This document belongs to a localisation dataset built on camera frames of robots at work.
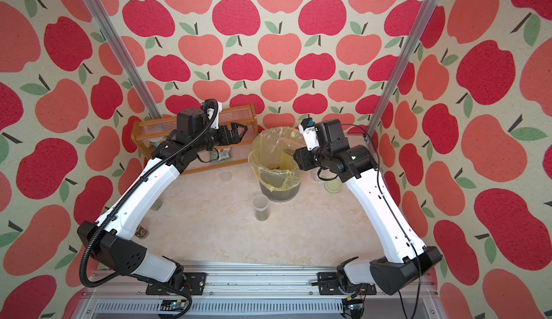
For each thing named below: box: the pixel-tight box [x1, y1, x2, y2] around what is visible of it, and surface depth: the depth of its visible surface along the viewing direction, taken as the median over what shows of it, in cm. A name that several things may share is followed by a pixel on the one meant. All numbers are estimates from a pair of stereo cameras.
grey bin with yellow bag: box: [247, 126, 303, 204], surface depth 88 cm
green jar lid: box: [324, 180, 343, 194], surface depth 100 cm
